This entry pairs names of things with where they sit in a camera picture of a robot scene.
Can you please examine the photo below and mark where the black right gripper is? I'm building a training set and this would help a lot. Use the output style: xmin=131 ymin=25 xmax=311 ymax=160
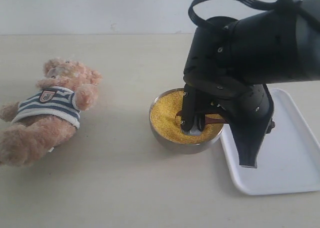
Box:
xmin=180 ymin=28 xmax=274 ymax=168

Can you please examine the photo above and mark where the dark brown wooden spoon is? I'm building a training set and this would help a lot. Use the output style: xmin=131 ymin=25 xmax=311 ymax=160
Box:
xmin=174 ymin=110 xmax=230 ymax=125

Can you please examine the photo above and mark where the tan teddy bear striped sweater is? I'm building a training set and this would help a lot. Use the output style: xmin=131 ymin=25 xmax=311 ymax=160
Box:
xmin=0 ymin=58 xmax=102 ymax=167

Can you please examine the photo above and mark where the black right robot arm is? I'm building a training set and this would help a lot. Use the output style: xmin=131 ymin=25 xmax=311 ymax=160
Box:
xmin=178 ymin=0 xmax=320 ymax=168

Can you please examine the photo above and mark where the steel bowl of yellow millet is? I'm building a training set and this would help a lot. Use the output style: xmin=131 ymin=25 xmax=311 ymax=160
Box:
xmin=149 ymin=88 xmax=224 ymax=154

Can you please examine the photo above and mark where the white rectangular plastic tray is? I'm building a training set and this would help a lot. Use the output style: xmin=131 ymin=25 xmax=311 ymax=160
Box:
xmin=220 ymin=88 xmax=320 ymax=195

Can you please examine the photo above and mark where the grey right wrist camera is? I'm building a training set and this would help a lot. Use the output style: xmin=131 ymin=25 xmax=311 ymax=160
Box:
xmin=189 ymin=114 xmax=206 ymax=136

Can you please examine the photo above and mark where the black ribbon cable loop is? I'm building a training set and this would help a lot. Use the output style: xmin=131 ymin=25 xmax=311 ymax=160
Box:
xmin=187 ymin=0 xmax=301 ymax=28

